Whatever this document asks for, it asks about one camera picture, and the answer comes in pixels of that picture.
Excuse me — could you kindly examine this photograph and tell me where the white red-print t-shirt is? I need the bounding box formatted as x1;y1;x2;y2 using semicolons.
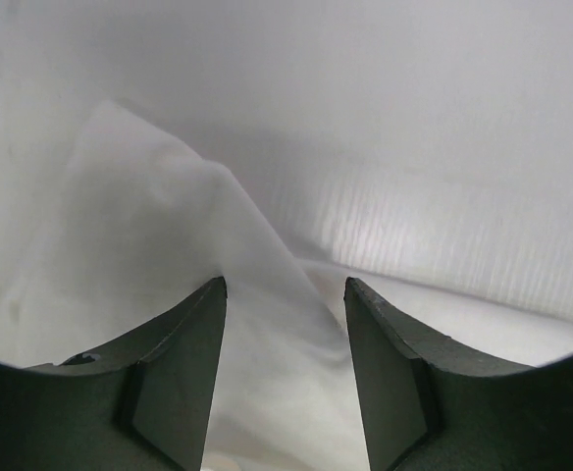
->
0;103;573;470

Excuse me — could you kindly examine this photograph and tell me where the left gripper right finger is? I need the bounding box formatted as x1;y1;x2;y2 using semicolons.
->
344;278;573;470

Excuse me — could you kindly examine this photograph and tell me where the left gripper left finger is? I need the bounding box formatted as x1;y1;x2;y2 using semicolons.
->
0;278;227;470

